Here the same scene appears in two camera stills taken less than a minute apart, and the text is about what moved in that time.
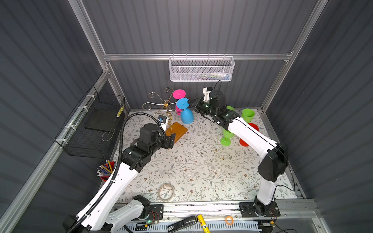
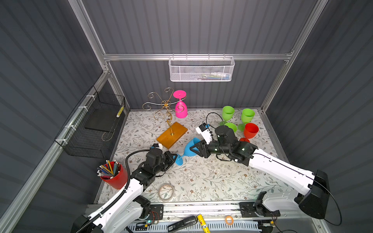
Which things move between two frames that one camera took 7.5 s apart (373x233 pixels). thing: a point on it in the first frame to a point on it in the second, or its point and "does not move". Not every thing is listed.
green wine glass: (247, 114) does not move
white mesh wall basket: (202, 69) does not move
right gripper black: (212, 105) to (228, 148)
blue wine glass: (187, 116) to (188, 152)
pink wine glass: (179, 94) does not move
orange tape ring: (232, 220) does not move
